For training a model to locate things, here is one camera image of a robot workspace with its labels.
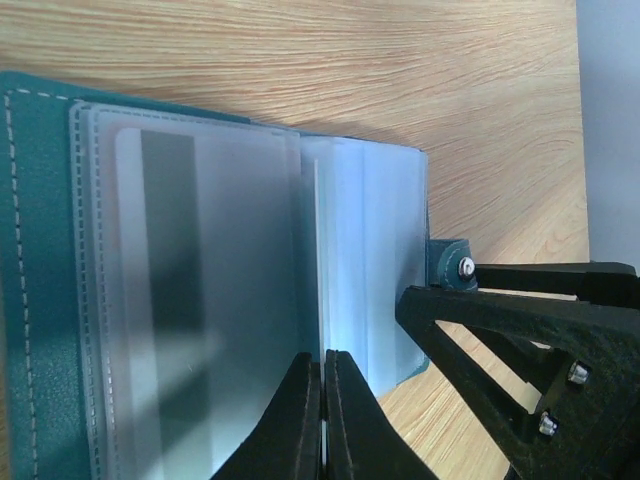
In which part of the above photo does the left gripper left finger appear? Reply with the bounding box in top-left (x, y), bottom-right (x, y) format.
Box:
top-left (213, 353), bottom-right (321, 480)

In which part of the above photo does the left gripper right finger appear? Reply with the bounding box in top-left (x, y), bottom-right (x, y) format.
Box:
top-left (324, 350), bottom-right (436, 480)

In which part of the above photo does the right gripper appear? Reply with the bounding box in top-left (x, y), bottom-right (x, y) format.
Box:
top-left (396, 262), bottom-right (639, 479)

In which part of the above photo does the teal card holder wallet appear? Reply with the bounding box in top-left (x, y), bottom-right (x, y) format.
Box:
top-left (1, 71), bottom-right (477, 479)

